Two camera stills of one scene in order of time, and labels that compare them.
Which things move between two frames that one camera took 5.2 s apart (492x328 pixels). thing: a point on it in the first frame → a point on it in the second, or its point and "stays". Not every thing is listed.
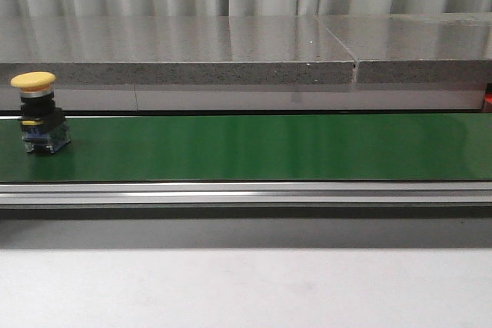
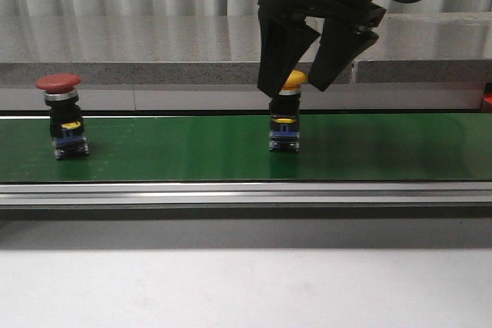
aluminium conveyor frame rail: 245,194 stays
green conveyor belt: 257,148 stays
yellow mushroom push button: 44,126 → 284,116
